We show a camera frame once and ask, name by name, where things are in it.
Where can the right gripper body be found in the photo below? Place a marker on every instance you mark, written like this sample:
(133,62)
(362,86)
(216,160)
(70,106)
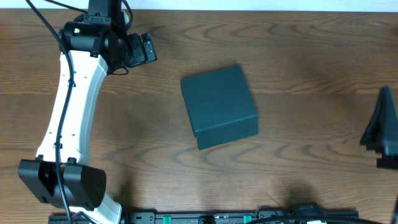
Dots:
(396,138)

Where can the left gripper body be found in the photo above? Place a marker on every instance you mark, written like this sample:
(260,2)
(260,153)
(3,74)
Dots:
(137,50)

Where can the black gift box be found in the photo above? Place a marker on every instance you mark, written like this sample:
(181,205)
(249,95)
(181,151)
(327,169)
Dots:
(220,107)

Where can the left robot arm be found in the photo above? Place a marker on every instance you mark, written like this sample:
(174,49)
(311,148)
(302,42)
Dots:
(60,174)

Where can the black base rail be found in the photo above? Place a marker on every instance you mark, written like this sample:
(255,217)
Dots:
(206,218)

